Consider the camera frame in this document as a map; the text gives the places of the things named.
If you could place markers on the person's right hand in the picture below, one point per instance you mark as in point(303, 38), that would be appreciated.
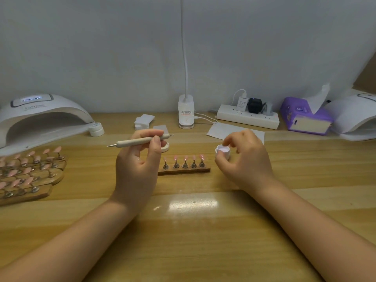
point(247, 164)

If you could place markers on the person's left hand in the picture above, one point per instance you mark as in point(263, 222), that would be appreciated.
point(135, 176)

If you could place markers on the white gel jar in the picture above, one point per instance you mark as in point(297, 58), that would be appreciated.
point(222, 151)

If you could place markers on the grey dotting pen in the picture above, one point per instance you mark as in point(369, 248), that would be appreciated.
point(123, 142)

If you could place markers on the wooden nail holder strip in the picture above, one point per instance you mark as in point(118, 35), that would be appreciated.
point(183, 171)

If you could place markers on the wooden stands with pink nails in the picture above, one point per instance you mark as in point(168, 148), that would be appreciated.
point(28, 176)

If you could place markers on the white nail lamp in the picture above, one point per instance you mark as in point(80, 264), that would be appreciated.
point(352, 114)
point(41, 114)

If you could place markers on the person's right forearm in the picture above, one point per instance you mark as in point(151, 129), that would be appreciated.
point(323, 232)

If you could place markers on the person's left forearm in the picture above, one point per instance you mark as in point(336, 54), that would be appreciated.
point(64, 246)

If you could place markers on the white desk lamp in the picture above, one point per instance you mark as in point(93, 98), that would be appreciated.
point(186, 113)

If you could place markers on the white jar lid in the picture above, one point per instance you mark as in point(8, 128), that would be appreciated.
point(165, 147)

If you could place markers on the white paper sheet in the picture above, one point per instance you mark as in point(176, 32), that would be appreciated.
point(217, 131)

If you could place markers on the white power strip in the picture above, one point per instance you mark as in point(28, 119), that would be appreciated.
point(247, 117)

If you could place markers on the small white paper square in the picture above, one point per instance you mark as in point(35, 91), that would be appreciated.
point(160, 128)

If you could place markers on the stack of white cotton pads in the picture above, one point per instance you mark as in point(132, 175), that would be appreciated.
point(144, 121)

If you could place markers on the black plug adapter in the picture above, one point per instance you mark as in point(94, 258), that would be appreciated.
point(255, 105)

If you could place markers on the grey plug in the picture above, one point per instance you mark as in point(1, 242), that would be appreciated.
point(268, 108)

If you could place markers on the small closed white jar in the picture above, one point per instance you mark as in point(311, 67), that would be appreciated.
point(96, 130)

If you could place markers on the white charger plug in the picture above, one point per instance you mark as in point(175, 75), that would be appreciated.
point(241, 103)

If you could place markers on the purple tissue box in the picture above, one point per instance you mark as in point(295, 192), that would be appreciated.
point(294, 113)

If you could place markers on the white tissue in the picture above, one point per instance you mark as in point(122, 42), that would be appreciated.
point(318, 98)

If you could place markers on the brown wooden board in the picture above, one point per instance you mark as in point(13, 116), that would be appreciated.
point(367, 73)

